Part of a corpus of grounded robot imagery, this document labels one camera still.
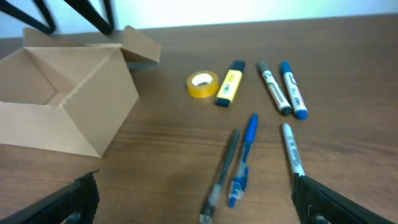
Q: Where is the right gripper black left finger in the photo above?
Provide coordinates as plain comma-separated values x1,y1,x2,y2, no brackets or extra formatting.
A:
1,171,100,224

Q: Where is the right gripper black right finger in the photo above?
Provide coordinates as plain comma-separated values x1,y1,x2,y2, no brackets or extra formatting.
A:
292,173,393,224

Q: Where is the brown cardboard box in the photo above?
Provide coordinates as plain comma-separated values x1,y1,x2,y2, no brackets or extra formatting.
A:
1,26,160,157

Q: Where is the yellow highlighter with dark cap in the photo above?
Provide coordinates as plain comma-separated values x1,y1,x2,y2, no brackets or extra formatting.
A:
215,60,246,107

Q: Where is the yellow adhesive tape roll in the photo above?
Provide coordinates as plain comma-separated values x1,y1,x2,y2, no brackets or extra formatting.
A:
186,70,219,98

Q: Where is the grey black permanent marker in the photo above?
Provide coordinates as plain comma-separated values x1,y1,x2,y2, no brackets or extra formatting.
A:
282,123,305,176

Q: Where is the blue ballpoint pen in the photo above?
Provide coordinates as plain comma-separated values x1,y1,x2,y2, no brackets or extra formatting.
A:
228,113,259,208

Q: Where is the black whiteboard marker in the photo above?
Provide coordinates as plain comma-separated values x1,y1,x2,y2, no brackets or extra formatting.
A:
257,61,292,116

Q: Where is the black transparent ballpoint pen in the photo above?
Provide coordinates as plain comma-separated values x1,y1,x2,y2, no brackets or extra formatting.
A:
199,129,240,224

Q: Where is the blue whiteboard marker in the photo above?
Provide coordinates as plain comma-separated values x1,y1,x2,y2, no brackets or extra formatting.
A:
280,61,308,120

